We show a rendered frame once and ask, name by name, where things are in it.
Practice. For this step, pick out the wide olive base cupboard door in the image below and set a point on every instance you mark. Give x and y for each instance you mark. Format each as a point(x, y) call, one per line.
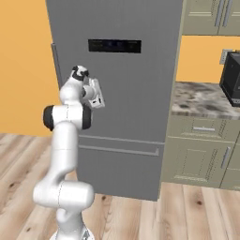
point(193, 162)

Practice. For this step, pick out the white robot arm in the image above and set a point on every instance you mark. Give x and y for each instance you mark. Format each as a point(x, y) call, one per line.
point(64, 146)

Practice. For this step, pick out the olive drawer front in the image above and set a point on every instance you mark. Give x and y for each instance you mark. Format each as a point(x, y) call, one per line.
point(187, 128)

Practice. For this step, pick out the wide olive wall cupboard door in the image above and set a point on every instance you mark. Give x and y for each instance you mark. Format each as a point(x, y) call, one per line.
point(200, 22)

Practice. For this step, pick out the grey wall socket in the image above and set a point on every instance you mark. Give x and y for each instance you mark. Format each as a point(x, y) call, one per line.
point(224, 56)

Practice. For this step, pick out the grey freezer drawer front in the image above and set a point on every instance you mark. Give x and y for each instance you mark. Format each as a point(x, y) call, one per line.
point(125, 175)

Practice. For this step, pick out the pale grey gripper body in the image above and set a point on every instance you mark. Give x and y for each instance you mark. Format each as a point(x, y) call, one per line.
point(96, 92)

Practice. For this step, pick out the black countertop appliance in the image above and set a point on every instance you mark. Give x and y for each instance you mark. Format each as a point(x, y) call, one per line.
point(232, 81)

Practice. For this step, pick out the narrow olive wall cupboard door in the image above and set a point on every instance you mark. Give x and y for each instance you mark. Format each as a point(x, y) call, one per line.
point(233, 22)

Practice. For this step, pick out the narrow olive base cupboard door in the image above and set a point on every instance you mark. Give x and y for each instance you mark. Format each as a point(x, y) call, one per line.
point(232, 175)

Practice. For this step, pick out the grey fridge door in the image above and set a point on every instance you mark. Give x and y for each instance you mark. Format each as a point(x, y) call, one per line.
point(134, 93)

